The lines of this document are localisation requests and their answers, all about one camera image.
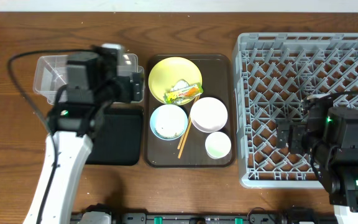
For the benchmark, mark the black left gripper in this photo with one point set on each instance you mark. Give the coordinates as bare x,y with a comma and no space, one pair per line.
136,87

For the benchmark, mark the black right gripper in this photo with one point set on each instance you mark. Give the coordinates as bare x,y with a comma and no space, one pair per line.
298,133

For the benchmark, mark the green snack wrapper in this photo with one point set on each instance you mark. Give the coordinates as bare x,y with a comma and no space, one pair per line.
180,95

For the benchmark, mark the blue bowl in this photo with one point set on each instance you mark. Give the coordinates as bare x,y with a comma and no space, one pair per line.
168,122

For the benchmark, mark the white green cup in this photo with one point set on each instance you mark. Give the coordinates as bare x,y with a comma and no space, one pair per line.
217,145

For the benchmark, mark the pink bowl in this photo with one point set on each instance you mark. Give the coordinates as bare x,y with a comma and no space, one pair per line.
209,115

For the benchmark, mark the white tissue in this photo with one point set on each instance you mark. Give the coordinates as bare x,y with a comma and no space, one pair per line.
179,85

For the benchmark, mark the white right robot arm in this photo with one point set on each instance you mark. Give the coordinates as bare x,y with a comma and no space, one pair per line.
338,174

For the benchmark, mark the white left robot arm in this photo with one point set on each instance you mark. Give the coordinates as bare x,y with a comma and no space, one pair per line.
76,122

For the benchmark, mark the grey dishwasher rack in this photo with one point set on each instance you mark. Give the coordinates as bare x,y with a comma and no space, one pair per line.
273,74

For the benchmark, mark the black waste tray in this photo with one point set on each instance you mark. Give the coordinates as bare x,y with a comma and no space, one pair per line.
118,141

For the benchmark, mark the clear plastic waste bin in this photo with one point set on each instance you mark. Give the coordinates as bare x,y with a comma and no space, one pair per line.
51,74

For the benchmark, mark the yellow plate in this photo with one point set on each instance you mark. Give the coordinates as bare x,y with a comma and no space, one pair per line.
168,72

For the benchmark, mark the wooden chopstick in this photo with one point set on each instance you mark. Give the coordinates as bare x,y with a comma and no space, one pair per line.
183,135
184,141

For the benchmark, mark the brown serving tray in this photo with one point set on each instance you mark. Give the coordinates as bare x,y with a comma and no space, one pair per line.
217,83

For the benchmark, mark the black rail at table edge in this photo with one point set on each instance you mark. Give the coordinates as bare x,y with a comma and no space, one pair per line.
100,213

